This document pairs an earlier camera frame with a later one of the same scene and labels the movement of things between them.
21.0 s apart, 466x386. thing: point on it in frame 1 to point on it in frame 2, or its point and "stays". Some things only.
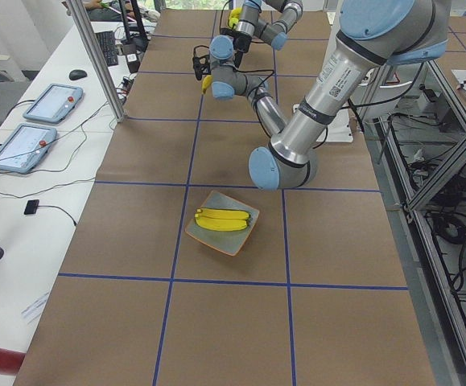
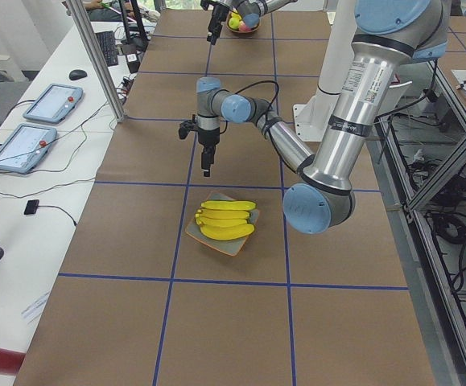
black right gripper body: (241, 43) to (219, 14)
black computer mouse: (77, 74) stays
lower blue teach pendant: (23, 149) stays
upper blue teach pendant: (54, 104) stays
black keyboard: (108, 42) stays
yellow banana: (221, 213) to (220, 221)
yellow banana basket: (234, 17) to (228, 205)
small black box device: (31, 207) stays
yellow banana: (219, 223) to (226, 232)
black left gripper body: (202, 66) to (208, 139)
